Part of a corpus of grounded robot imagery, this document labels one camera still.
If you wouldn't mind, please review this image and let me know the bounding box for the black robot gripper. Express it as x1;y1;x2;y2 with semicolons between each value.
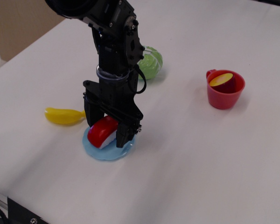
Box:
83;76;143;148

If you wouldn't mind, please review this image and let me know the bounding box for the red and white toy sushi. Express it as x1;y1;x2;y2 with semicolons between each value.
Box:
87;116;118;149

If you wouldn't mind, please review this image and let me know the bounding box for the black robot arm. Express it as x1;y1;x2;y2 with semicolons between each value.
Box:
47;0;145;147

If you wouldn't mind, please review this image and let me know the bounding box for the light blue toy plate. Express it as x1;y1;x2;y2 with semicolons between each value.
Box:
82;127;136;161

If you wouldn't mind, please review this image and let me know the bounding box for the yellow toy banana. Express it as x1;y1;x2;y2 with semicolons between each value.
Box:
44;107;86;125

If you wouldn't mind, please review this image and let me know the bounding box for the green toy cabbage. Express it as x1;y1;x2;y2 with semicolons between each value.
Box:
138;46;163;80

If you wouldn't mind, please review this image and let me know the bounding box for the red plastic cup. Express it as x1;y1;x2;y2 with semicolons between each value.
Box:
206;70;245;110

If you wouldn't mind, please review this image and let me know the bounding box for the purple and yellow toy fruit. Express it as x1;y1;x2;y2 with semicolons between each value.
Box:
209;73;235;93

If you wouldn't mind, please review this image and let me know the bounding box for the black corner bracket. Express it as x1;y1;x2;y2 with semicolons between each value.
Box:
7;197;49;224

